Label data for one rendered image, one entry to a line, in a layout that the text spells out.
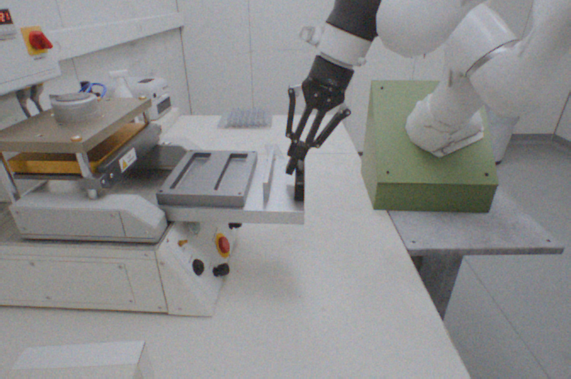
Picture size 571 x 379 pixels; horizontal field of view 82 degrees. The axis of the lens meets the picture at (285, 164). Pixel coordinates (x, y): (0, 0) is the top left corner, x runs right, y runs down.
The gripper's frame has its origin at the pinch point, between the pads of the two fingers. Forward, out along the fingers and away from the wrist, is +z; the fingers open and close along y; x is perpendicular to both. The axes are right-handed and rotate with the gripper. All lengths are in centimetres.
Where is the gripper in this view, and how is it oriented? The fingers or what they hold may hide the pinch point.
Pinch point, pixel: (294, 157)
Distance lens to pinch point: 67.6
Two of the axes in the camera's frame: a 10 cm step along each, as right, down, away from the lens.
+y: 9.4, 3.3, 1.2
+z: -3.5, 8.3, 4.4
